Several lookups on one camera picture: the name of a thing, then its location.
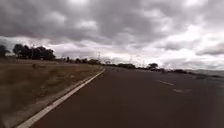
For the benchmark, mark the dry brown grass field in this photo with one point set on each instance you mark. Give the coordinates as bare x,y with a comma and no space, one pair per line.
30,80

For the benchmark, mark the tall thin pole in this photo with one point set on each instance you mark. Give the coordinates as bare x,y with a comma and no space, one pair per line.
98,55

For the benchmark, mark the dark clump of trees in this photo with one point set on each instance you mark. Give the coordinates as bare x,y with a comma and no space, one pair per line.
33,53

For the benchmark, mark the row of distant trees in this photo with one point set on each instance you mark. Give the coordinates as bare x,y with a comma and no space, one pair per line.
96,62

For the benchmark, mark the lone flat-topped tree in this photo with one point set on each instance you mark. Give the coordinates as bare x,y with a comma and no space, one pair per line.
152,65

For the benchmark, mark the dark asphalt road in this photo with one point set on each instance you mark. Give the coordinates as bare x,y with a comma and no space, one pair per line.
133,100

